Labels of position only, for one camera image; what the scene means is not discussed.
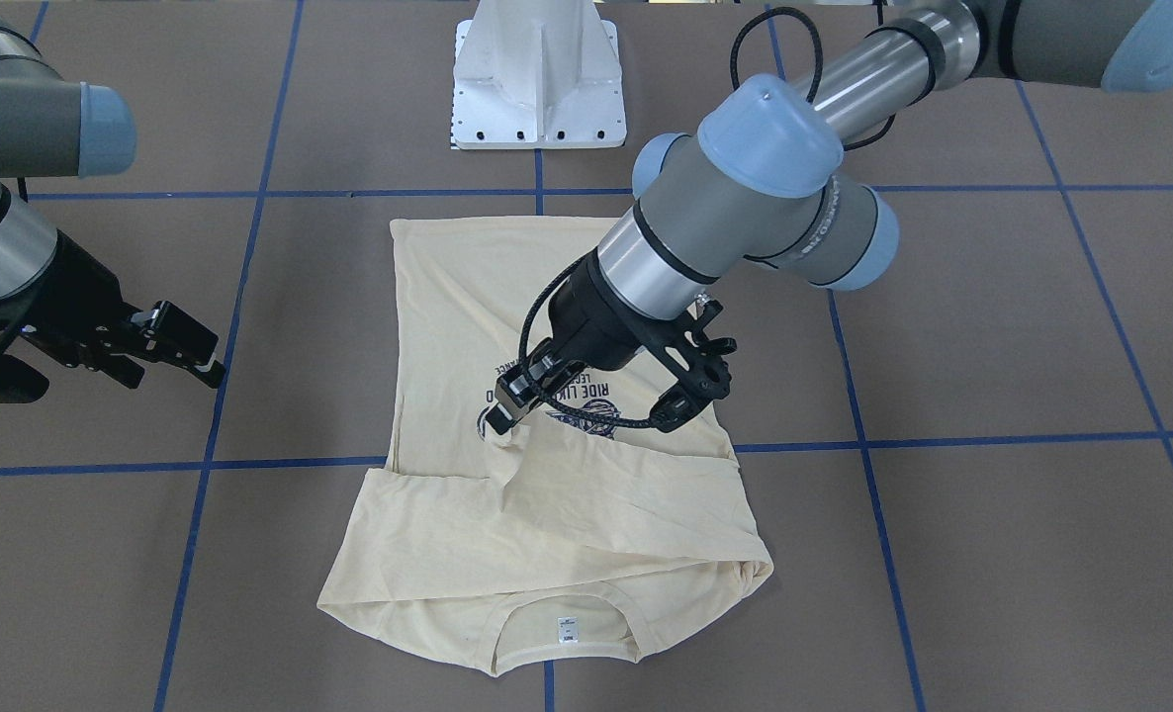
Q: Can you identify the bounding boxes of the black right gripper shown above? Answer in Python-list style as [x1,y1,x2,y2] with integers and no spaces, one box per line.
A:
[11,231,226,391]

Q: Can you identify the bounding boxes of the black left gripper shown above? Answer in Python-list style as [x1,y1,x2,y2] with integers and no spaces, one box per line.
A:
[482,249,653,438]

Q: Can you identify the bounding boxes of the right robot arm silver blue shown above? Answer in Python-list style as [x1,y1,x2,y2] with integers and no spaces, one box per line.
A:
[0,16,226,402]

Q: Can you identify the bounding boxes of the cream long-sleeve printed shirt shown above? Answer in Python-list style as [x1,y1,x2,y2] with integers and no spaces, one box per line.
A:
[316,216,773,676]

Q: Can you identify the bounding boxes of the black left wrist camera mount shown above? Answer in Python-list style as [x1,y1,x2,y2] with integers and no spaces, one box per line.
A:
[640,296,737,433]

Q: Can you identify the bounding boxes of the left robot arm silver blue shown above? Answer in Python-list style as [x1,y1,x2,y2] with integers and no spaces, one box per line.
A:
[479,1,1173,434]

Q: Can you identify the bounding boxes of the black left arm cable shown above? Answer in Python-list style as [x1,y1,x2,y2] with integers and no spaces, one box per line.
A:
[517,5,899,430]

